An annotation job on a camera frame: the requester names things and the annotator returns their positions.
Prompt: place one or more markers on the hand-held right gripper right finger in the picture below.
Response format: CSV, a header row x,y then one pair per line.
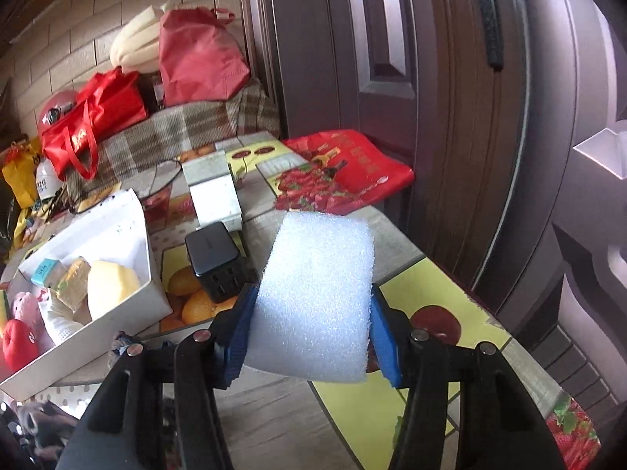
x,y
387,345

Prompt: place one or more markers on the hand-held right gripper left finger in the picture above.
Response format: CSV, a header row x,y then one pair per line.
x,y
240,335

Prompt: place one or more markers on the white foam block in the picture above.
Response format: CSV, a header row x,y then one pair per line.
x,y
313,293

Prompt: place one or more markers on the pale yellow sponge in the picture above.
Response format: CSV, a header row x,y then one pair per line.
x,y
112,286

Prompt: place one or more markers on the white cardboard box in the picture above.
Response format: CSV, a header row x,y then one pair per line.
x,y
112,235

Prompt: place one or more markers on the yellow green sponge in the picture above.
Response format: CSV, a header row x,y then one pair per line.
x,y
73,284

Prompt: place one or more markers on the white cloth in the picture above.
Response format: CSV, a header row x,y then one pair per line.
x,y
61,323

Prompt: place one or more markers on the teal package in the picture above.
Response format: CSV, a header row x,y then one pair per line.
x,y
48,271

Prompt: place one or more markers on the pink plush toy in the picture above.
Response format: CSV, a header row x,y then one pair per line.
x,y
29,311

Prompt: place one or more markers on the red plush toy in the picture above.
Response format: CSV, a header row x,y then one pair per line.
x,y
19,345

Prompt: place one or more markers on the fruit print tablecloth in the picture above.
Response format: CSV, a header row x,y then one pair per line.
x,y
431,293

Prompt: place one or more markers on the black charger block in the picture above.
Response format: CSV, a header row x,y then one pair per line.
x,y
213,259

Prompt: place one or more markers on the grey white box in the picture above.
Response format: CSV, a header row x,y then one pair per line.
x,y
213,191

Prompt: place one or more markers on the red printed bag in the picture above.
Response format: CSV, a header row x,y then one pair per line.
x,y
343,171

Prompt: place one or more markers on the plaid blanket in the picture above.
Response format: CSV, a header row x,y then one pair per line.
x,y
186,127

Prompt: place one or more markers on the brown door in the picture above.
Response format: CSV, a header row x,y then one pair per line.
x,y
441,107

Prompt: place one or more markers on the white helmet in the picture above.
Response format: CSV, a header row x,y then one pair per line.
x,y
48,181

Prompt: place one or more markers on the glossy red tote bag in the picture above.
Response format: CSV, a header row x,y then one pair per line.
x,y
98,117

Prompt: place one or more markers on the yellow bag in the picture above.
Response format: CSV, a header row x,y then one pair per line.
x,y
19,176

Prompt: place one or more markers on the red fabric bag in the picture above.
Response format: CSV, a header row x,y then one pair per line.
x,y
201,58

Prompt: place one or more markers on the red helmet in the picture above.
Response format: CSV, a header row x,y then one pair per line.
x,y
56,110

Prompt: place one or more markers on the cream ribbed cushion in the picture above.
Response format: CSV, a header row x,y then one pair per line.
x,y
134,39

